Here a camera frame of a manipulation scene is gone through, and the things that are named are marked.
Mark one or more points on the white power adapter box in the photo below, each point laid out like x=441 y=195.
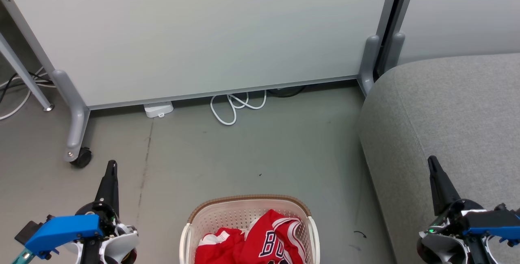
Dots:
x=158 y=109

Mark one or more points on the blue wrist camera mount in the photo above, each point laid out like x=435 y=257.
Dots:
x=61 y=229
x=493 y=221

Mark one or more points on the red basketball jersey dark lettering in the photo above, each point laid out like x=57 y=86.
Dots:
x=276 y=239

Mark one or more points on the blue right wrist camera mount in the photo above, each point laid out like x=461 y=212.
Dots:
x=493 y=221

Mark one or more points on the large white partition panel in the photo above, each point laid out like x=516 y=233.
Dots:
x=203 y=32

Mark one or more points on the narrow white partition panel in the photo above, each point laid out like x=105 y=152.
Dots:
x=459 y=12

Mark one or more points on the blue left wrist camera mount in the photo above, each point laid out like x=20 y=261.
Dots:
x=61 y=229

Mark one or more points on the white laundry basket brown rim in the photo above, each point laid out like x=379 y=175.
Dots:
x=227 y=215

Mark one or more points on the small black floor scrap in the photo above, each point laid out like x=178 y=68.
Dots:
x=361 y=233

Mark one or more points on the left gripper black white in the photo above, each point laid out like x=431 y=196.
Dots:
x=118 y=243

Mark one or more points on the grey fabric sofa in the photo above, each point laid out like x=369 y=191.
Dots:
x=447 y=126

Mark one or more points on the grey partition foot with caster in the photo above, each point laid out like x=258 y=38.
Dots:
x=75 y=126

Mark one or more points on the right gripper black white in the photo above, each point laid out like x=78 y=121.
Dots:
x=443 y=239

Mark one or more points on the grey metal table leg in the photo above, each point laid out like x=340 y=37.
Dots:
x=24 y=73

